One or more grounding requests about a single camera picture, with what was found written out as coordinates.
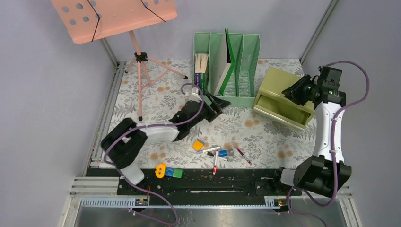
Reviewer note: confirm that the olive green drawer box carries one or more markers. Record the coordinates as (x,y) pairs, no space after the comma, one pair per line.
(270,101)

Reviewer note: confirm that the purple paperback book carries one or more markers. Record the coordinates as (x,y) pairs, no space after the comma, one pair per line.
(197,68)

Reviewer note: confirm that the green file organizer rack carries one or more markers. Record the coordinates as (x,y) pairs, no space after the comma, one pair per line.
(240,90)

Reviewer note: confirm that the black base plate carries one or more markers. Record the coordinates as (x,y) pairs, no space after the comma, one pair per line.
(199,187)

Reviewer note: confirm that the blue grey glue stick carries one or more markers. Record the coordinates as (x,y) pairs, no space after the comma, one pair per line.
(226,153)

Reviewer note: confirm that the yellow blue green toy block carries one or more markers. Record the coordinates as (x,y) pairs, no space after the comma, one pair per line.
(163,171)

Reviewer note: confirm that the pink music stand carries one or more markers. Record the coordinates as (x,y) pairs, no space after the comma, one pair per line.
(89,20)

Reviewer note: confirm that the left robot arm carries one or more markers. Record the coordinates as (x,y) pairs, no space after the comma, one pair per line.
(124,142)

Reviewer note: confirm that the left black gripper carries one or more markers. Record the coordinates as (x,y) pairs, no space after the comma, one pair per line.
(217,107)

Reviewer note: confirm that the treehouse paperback book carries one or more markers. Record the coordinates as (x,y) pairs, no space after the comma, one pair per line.
(204,66)

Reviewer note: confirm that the yellow grey eraser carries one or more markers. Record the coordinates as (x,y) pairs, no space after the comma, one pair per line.
(197,145)

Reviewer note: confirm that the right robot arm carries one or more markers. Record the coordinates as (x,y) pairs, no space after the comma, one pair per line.
(324,172)

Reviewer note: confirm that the red white marker pen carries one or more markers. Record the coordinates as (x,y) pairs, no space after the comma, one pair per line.
(215,163)

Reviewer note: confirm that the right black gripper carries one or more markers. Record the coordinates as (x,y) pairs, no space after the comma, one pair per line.
(294,90)

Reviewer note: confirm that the aluminium frame rail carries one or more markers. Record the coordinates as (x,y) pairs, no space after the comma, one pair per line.
(95,181)

